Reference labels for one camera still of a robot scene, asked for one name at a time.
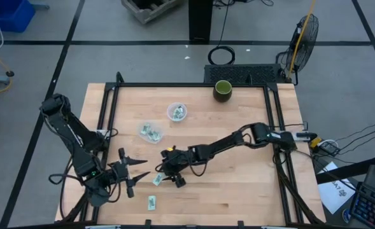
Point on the black backlit keyboard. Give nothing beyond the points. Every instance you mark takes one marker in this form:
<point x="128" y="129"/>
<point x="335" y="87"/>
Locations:
<point x="370" y="206"/>

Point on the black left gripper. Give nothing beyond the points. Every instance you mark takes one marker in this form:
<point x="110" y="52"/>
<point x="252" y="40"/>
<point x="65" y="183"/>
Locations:
<point x="121" y="171"/>

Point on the wrapped candy pile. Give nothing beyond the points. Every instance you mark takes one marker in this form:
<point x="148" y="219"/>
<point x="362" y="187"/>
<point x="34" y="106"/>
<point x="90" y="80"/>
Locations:
<point x="142" y="136"/>

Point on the black upright post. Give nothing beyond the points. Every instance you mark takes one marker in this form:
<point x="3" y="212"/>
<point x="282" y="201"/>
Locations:
<point x="200" y="20"/>

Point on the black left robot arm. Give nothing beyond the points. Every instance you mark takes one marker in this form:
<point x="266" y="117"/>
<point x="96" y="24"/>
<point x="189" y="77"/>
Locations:
<point x="79" y="143"/>

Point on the dark green cup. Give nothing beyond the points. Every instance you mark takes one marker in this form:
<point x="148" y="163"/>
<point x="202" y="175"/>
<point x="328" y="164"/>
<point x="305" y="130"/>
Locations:
<point x="222" y="91"/>

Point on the small black adapter box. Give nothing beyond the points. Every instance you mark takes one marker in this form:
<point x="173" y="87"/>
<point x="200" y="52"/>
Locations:
<point x="329" y="147"/>

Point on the grey wooden crate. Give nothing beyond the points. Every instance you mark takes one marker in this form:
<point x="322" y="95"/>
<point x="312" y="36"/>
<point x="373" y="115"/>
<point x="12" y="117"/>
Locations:
<point x="145" y="14"/>

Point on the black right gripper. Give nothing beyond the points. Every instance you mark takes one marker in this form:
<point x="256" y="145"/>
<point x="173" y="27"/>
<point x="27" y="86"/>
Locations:
<point x="177" y="160"/>

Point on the black floor fan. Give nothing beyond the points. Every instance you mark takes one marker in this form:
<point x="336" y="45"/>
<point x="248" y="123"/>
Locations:
<point x="308" y="38"/>

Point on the blue plastic bin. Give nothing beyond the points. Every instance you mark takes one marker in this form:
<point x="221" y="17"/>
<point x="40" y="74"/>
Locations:
<point x="5" y="16"/>

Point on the black metal bar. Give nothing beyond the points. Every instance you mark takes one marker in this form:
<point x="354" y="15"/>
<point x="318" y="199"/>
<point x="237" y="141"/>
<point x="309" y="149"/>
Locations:
<point x="349" y="170"/>

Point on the yellow black connector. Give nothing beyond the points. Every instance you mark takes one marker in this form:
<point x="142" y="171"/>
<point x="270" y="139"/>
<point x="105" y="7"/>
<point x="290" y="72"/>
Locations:
<point x="314" y="142"/>

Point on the black perforated metal box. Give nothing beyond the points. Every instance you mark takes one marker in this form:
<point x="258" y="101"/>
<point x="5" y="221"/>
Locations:
<point x="241" y="73"/>

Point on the round clear plastic cup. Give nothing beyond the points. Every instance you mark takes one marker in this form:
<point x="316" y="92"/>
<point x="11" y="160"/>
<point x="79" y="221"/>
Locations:
<point x="171" y="117"/>

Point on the white paper sheet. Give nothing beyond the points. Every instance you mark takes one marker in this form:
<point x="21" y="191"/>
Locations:
<point x="333" y="191"/>

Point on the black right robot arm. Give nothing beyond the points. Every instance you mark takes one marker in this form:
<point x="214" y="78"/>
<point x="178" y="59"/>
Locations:
<point x="225" y="141"/>

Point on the light green stevia packet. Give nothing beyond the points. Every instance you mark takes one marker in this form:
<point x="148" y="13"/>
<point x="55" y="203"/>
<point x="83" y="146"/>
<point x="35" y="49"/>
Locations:
<point x="181" y="114"/>
<point x="158" y="179"/>
<point x="175" y="112"/>
<point x="151" y="135"/>
<point x="151" y="202"/>
<point x="145" y="128"/>
<point x="157" y="137"/>

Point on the black metal table frame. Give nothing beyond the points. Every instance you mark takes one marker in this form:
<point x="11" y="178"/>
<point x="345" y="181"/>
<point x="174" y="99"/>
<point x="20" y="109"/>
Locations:
<point x="190" y="85"/>

